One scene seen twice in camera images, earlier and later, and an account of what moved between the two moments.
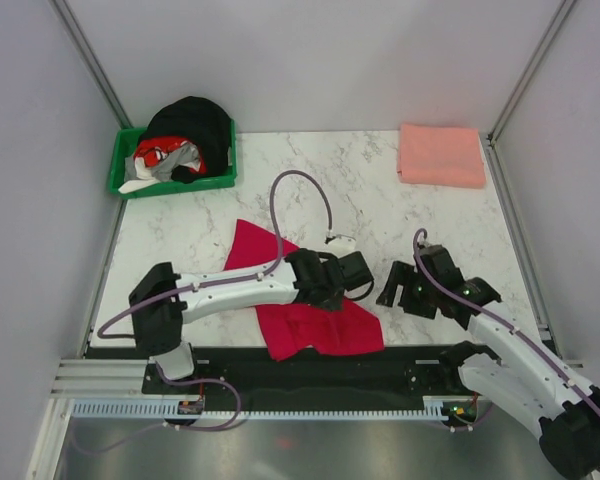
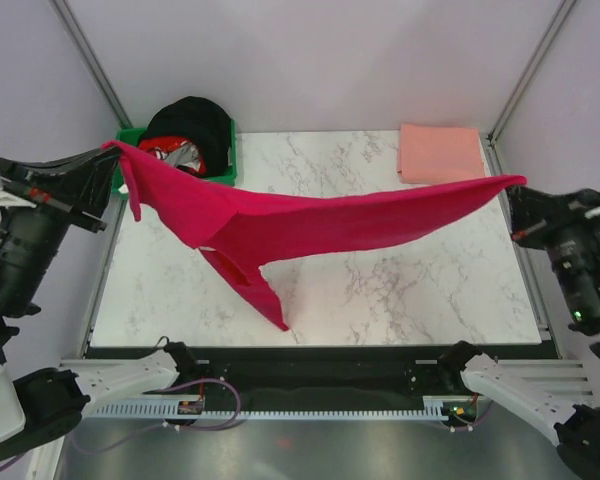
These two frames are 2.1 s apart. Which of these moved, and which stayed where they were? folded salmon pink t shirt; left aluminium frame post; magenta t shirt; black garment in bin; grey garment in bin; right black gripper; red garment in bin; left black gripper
Moved: magenta t shirt; left black gripper; right black gripper
Stayed: red garment in bin; folded salmon pink t shirt; left aluminium frame post; grey garment in bin; black garment in bin
